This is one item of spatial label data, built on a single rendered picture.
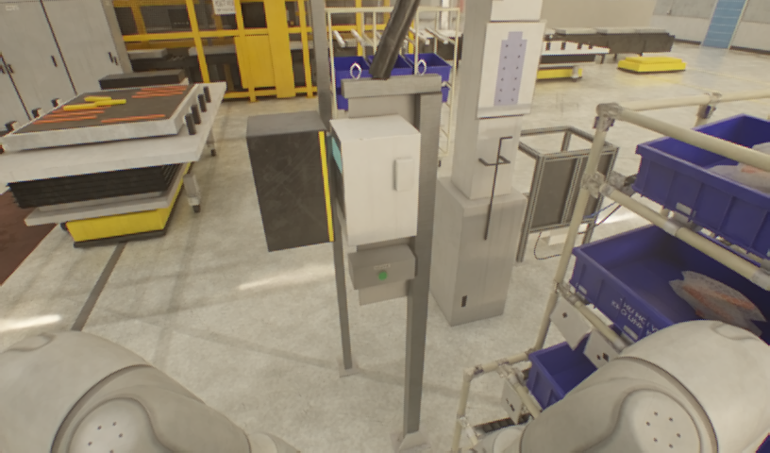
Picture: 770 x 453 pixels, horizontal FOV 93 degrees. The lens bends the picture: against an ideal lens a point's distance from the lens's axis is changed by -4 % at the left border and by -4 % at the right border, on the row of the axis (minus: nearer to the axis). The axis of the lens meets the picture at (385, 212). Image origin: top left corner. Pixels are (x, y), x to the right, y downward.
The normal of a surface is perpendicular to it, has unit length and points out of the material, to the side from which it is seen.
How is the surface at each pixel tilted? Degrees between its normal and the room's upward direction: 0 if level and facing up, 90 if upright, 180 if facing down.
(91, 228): 90
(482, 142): 90
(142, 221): 90
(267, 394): 0
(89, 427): 26
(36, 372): 10
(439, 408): 0
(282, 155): 90
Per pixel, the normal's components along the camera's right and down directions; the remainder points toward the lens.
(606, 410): -0.77, -0.63
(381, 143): 0.27, 0.48
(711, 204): -0.94, 0.28
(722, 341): 0.04, -0.90
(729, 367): 0.14, -0.70
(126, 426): -0.05, -0.56
